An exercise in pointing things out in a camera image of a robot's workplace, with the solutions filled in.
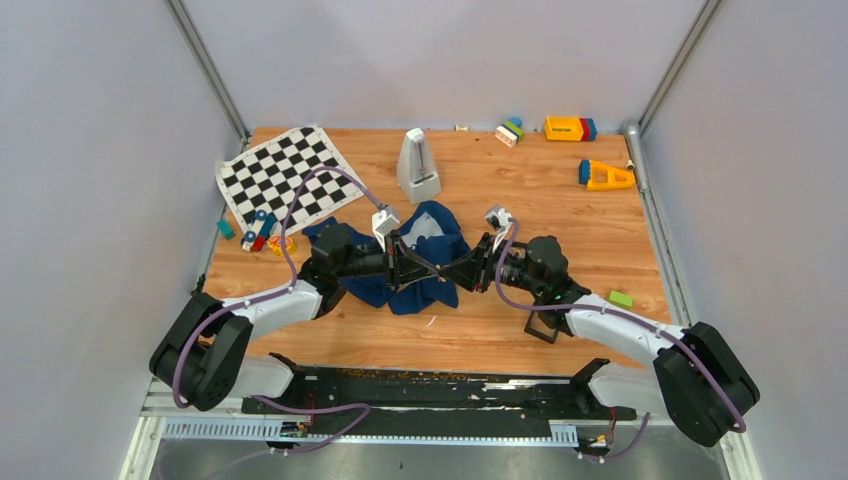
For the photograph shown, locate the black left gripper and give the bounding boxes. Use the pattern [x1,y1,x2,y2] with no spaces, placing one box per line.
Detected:
[335,230,438,291]

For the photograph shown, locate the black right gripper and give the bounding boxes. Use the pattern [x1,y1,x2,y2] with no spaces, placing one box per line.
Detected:
[439,233,544,295]

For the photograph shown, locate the blue cartoon print shirt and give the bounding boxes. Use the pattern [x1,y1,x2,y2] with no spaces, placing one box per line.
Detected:
[325,201,471,315]

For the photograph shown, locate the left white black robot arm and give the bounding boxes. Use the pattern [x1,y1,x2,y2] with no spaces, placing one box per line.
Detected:
[149,223,439,413]

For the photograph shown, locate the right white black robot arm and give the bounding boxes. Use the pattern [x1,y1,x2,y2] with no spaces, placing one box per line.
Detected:
[437,232,761,446]

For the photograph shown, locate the red white blue toy car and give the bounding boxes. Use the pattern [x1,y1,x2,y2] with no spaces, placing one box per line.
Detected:
[241,209,277,252]

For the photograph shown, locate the green small block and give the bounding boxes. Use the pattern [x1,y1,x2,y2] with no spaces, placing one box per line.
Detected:
[607,290,634,309]

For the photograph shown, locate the checkered chessboard mat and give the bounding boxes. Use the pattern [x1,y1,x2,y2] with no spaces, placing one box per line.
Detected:
[215,127,363,234]

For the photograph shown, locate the yellow blue toy ramp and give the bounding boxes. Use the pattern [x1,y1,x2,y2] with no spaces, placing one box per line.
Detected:
[578,159,636,191]

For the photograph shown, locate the teal small block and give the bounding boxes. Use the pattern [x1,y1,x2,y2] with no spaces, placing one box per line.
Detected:
[216,219,236,240]

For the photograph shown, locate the white metronome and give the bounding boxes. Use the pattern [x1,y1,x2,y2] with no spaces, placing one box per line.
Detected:
[396,128,442,205]

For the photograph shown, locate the white green blue blocks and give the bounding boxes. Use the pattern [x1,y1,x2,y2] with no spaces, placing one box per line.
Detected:
[494,117,525,148]

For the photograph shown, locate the yellow toy block bin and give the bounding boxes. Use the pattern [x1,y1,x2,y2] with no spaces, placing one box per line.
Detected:
[544,116,598,142]

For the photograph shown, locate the grey metal pipe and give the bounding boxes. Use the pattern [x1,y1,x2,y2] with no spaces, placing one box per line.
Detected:
[622,120,649,194]

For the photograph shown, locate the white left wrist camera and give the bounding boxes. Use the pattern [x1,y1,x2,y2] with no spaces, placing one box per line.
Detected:
[371,205,400,251]

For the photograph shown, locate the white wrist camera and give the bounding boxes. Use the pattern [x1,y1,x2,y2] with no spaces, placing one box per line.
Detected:
[371,205,400,251]
[484,204,512,251]

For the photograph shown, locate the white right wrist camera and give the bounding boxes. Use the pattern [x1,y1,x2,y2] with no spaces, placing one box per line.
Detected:
[484,204,512,251]

